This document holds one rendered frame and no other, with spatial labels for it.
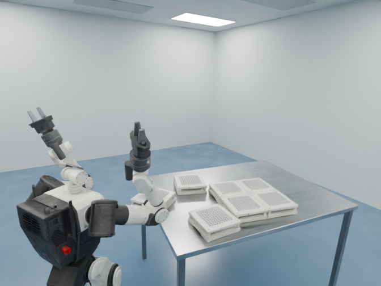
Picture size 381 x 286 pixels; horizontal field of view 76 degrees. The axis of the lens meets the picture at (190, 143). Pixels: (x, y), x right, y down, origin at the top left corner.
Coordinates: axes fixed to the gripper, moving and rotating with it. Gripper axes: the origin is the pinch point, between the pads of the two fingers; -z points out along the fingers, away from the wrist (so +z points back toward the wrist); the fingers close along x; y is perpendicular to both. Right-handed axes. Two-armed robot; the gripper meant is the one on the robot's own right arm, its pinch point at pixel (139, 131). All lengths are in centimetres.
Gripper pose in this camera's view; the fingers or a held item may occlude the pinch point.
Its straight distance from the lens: 96.9
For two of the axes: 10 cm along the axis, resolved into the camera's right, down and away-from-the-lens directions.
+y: 8.7, -2.3, 4.4
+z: -1.1, 7.8, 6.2
